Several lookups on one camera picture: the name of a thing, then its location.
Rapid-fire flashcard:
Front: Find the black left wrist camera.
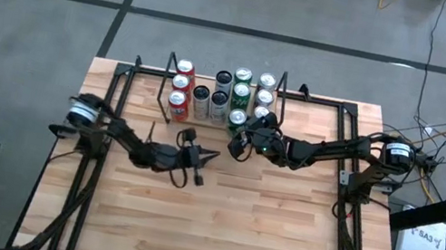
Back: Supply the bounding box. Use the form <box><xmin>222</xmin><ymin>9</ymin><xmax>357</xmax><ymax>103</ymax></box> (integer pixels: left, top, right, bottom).
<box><xmin>148</xmin><ymin>142</ymin><xmax>184</xmax><ymax>174</ymax></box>

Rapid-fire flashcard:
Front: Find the black metal beam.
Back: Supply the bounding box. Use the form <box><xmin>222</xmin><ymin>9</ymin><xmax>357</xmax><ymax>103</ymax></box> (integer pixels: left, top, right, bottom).
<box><xmin>387</xmin><ymin>182</ymin><xmax>446</xmax><ymax>240</ymax></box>

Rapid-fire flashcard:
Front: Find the silver Diet Coke can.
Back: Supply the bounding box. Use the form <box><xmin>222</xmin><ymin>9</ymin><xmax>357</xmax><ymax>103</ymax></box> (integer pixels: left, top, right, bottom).
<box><xmin>257</xmin><ymin>71</ymin><xmax>279</xmax><ymax>91</ymax></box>
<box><xmin>253</xmin><ymin>87</ymin><xmax>276</xmax><ymax>110</ymax></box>
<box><xmin>251</xmin><ymin>104</ymin><xmax>272</xmax><ymax>123</ymax></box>

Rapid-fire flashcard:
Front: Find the white Celsius can peach print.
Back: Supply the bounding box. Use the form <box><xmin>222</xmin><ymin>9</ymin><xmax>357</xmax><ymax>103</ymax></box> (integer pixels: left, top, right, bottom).
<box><xmin>188</xmin><ymin>83</ymin><xmax>215</xmax><ymax>123</ymax></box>

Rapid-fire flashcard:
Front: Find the black metal frame stand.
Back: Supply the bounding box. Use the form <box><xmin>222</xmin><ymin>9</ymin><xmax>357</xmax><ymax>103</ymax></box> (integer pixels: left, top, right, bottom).
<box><xmin>268</xmin><ymin>70</ymin><xmax>292</xmax><ymax>130</ymax></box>

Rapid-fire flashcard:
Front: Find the black metal table frame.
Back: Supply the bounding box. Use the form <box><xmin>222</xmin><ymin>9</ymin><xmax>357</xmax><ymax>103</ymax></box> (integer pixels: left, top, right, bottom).
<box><xmin>5</xmin><ymin>46</ymin><xmax>431</xmax><ymax>250</ymax></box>

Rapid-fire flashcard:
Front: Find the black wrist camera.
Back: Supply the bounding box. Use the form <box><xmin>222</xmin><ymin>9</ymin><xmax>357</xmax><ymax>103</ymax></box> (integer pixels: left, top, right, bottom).
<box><xmin>148</xmin><ymin>142</ymin><xmax>184</xmax><ymax>174</ymax></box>
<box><xmin>257</xmin><ymin>128</ymin><xmax>293</xmax><ymax>168</ymax></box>

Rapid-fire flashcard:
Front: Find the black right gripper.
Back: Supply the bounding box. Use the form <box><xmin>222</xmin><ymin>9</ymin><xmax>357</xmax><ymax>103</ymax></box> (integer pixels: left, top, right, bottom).
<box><xmin>225</xmin><ymin>105</ymin><xmax>280</xmax><ymax>168</ymax></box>

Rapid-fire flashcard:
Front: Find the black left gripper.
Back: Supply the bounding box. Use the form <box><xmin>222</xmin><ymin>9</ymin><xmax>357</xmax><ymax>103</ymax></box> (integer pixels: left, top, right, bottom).
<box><xmin>172</xmin><ymin>125</ymin><xmax>225</xmax><ymax>190</ymax></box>

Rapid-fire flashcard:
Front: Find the green Sprite can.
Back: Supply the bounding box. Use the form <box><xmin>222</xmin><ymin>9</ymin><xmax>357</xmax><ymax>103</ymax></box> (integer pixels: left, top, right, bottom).
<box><xmin>233</xmin><ymin>66</ymin><xmax>255</xmax><ymax>86</ymax></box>
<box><xmin>224</xmin><ymin>106</ymin><xmax>250</xmax><ymax>138</ymax></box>
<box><xmin>228</xmin><ymin>80</ymin><xmax>254</xmax><ymax>112</ymax></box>

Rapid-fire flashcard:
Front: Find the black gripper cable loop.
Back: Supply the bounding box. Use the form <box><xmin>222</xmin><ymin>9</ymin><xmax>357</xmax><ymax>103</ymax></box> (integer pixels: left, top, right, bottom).
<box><xmin>165</xmin><ymin>128</ymin><xmax>199</xmax><ymax>191</ymax></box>
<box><xmin>228</xmin><ymin>138</ymin><xmax>257</xmax><ymax>165</ymax></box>

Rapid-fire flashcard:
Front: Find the black metal shelf leg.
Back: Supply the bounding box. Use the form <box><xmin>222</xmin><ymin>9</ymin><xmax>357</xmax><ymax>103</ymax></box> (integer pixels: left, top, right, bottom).
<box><xmin>152</xmin><ymin>50</ymin><xmax>183</xmax><ymax>126</ymax></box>

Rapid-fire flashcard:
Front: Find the long black floor cable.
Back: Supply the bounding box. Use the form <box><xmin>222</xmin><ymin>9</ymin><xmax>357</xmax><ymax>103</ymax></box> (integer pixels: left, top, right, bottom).
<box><xmin>411</xmin><ymin>0</ymin><xmax>446</xmax><ymax>134</ymax></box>

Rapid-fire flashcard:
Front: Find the white paper sign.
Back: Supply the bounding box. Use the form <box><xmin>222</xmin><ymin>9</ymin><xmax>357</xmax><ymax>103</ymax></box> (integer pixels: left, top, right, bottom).
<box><xmin>393</xmin><ymin>214</ymin><xmax>446</xmax><ymax>250</ymax></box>

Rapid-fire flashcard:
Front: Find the silver mounting bracket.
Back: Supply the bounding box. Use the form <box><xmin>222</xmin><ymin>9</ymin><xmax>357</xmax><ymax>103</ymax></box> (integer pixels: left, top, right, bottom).
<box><xmin>337</xmin><ymin>168</ymin><xmax>354</xmax><ymax>188</ymax></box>

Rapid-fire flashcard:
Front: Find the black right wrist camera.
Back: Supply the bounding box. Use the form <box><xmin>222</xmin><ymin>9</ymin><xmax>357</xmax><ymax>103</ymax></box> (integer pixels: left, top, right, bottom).
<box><xmin>257</xmin><ymin>128</ymin><xmax>293</xmax><ymax>168</ymax></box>

